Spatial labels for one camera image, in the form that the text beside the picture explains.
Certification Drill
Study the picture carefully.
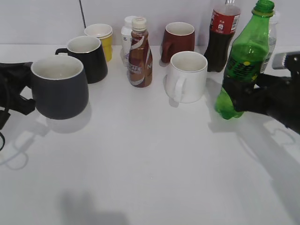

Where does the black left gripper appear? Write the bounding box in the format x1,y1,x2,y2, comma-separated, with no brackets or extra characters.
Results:
0,62,35,115

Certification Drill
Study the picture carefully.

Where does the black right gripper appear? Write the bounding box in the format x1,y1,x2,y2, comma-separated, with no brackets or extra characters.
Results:
231,73,300,134

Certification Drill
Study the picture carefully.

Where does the green Sprite bottle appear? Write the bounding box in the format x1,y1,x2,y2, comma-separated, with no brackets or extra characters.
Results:
215,0,275,120

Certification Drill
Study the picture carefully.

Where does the dark grey round mug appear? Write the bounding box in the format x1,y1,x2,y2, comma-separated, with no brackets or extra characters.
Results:
30,55,89,120

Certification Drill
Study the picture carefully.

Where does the yellow paper cup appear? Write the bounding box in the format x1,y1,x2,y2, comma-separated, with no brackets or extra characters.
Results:
84,23,113,62

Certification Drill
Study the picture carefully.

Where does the clear water bottle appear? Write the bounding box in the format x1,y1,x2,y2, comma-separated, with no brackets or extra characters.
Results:
260,11,280,73

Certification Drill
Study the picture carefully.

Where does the black tapered mug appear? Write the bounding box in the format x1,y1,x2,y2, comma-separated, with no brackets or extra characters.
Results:
55,36,108,84

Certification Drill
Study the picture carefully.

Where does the white ceramic mug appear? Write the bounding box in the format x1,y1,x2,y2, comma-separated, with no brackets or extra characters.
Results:
165,51,208,104

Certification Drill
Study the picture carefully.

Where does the cola bottle red label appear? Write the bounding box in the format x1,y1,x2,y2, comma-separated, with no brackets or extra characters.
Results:
204,0,240,72

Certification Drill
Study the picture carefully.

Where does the dark red mug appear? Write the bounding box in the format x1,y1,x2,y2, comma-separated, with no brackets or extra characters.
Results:
161,22,195,63

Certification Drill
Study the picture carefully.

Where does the white milk carton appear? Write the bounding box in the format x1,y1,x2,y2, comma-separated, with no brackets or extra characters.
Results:
121,16,139,67

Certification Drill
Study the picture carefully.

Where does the brown Nescafe coffee bottle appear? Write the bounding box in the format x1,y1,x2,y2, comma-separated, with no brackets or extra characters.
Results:
128,17,153,88

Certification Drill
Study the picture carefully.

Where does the silver camera on right gripper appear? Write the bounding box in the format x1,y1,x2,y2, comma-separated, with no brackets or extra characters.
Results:
272,51,300,77

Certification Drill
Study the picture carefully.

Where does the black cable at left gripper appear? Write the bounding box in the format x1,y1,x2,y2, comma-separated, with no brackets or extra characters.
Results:
0,77,12,152

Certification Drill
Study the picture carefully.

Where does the black cable on wall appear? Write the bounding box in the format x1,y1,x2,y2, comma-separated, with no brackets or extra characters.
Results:
78,0,87,29

